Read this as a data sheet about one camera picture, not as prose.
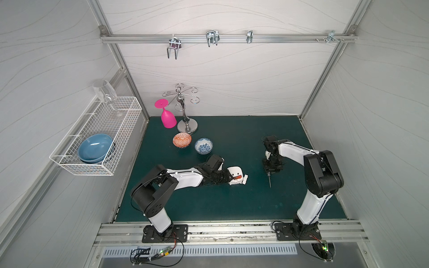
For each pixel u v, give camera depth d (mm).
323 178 499
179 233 737
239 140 1005
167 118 957
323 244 717
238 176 882
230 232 749
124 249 702
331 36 765
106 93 719
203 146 1040
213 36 763
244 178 903
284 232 734
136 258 674
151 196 457
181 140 1070
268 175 914
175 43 783
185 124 1118
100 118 720
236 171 899
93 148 614
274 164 822
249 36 796
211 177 749
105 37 767
